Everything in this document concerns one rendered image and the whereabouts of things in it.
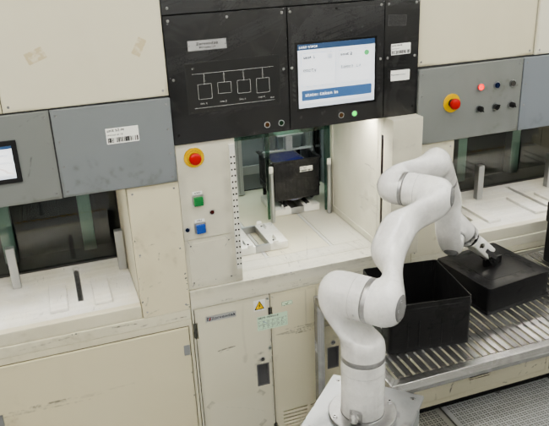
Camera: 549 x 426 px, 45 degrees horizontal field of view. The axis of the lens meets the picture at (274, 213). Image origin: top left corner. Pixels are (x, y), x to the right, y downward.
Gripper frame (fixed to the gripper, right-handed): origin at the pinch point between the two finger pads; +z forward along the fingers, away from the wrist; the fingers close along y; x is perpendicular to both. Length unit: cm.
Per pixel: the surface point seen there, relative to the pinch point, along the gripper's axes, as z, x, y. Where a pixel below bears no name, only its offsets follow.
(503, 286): -2.5, 6.9, -14.3
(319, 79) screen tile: -85, -10, 30
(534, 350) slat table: -1.2, 19.9, -37.3
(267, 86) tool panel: -98, 3, 32
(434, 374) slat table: -27, 45, -32
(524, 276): 4.8, -0.9, -13.4
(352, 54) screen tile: -82, -23, 28
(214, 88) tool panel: -111, 15, 34
